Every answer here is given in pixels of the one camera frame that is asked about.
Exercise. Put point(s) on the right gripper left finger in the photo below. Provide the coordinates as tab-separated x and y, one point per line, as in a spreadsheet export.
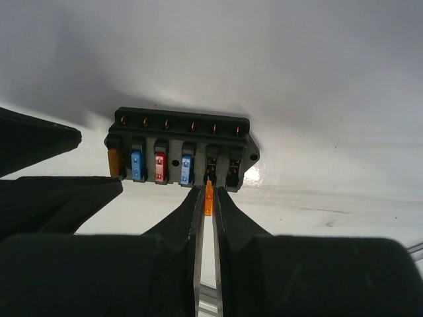
156	273

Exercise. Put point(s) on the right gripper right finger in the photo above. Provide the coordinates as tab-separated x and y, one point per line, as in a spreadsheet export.
259	274

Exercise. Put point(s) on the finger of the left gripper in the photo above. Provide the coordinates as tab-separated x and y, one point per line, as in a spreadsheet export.
26	140
53	204

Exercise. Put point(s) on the orange blade fuse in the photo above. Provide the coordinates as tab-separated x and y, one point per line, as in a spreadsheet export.
114	162
209	196

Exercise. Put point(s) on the black fuse box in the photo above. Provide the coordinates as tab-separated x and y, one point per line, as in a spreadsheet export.
169	147

